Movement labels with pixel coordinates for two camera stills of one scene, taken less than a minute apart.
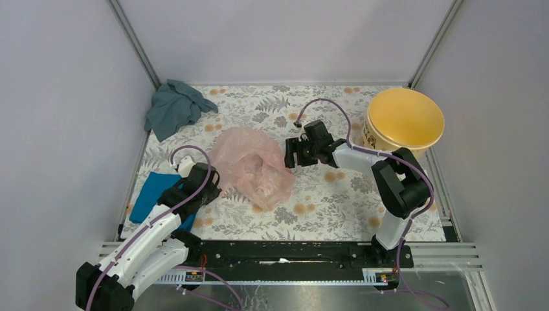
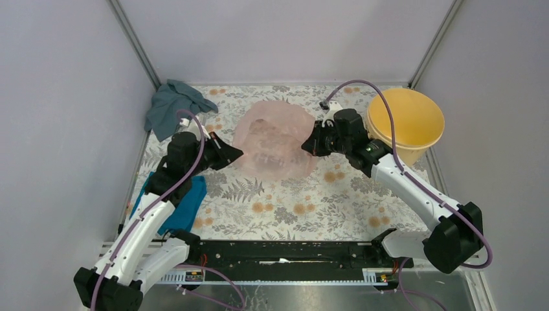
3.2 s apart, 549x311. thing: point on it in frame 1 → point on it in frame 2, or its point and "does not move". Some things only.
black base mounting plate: (294, 256) does not move
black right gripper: (294, 145) → (313, 144)
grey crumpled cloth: (175, 105) does not move
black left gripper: (214, 191) → (225, 153)
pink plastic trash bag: (250, 162) → (270, 134)
